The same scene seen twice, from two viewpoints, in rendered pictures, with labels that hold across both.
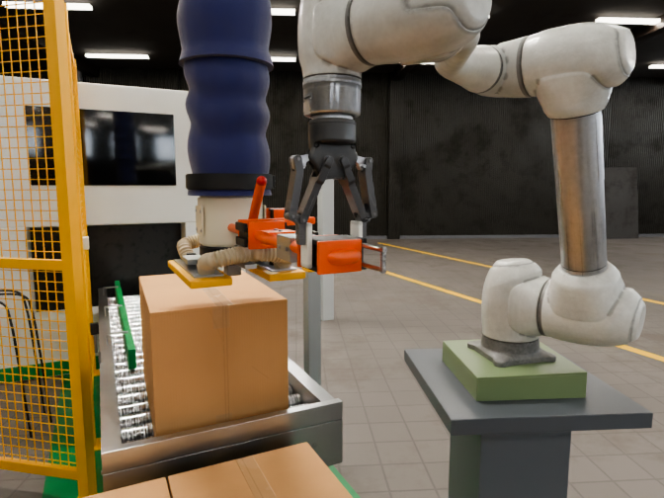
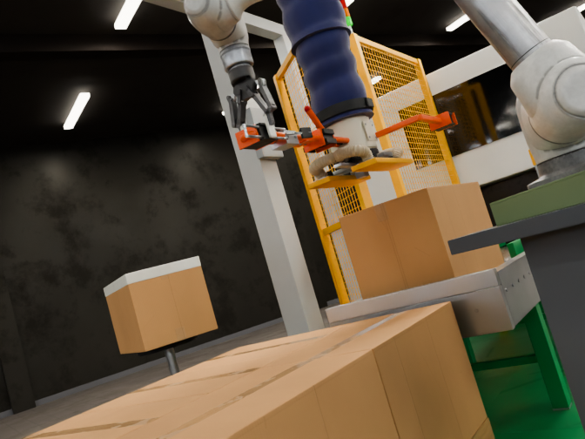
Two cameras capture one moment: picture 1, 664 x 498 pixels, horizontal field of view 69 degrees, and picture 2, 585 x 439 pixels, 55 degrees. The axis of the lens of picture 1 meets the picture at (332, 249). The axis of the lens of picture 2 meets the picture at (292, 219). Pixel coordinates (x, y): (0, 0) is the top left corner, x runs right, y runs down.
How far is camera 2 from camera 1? 1.50 m
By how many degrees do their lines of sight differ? 61
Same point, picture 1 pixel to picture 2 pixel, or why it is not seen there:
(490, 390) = (504, 212)
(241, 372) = (407, 253)
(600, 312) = (531, 98)
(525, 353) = (557, 168)
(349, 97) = (229, 57)
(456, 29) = (195, 17)
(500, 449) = (551, 274)
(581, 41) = not seen: outside the picture
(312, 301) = not seen: hidden behind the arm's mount
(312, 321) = not seen: hidden behind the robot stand
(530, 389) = (540, 203)
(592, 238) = (494, 32)
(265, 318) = (413, 206)
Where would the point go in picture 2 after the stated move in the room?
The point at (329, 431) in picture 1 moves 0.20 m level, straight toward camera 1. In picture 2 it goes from (488, 297) to (447, 314)
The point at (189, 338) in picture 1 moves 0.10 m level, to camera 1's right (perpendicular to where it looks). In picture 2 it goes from (365, 232) to (379, 226)
